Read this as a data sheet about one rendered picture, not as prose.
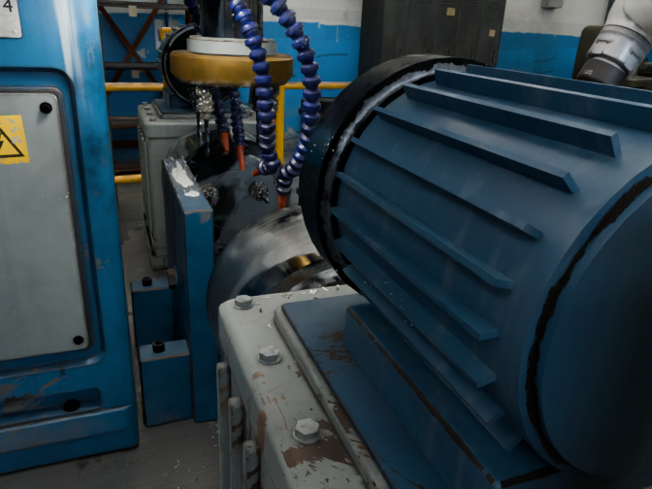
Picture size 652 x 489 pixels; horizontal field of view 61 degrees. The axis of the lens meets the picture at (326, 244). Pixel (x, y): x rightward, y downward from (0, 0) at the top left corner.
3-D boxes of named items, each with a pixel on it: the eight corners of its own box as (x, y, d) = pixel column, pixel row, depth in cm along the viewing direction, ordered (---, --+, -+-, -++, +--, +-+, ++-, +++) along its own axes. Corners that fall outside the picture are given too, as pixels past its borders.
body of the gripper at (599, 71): (577, 55, 102) (548, 100, 104) (614, 58, 95) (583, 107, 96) (600, 77, 106) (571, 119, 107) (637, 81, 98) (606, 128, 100)
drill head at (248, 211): (178, 280, 106) (170, 149, 97) (158, 212, 141) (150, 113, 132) (303, 266, 115) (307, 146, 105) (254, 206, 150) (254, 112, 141)
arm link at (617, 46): (633, 25, 93) (612, 57, 94) (660, 55, 98) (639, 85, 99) (592, 24, 101) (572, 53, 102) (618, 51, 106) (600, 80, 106)
